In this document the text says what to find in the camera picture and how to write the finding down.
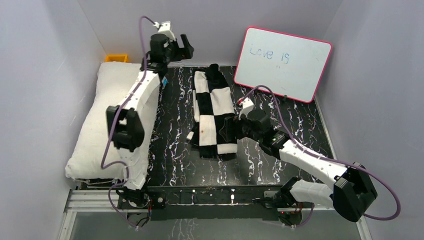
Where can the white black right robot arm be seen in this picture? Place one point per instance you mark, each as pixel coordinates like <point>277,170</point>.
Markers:
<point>346,189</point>

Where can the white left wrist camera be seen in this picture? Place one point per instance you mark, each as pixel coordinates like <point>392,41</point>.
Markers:
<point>165,28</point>

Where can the white pillow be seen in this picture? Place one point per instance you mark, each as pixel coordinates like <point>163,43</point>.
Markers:
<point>114,81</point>

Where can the black white checkered pillowcase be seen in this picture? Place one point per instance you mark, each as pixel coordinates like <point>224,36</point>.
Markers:
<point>212,103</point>

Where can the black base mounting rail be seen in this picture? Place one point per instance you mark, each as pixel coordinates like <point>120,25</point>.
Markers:
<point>265,202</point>

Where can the pink framed whiteboard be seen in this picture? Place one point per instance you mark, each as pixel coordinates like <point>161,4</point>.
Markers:
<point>289,65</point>

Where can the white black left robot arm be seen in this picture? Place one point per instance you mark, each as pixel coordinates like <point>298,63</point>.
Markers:
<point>131,123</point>

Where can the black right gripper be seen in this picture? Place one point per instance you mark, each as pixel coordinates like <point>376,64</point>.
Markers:
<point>230,123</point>

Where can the aluminium frame rail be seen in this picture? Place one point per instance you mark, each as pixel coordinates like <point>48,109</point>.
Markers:
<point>102,201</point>

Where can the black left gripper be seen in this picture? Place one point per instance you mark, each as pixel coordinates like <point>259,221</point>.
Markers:
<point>180,48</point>

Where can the yellow plastic bin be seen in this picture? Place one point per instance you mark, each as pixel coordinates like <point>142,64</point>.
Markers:
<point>123,58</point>

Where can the blue white pillow tag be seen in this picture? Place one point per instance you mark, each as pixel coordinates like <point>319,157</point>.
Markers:
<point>164,82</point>

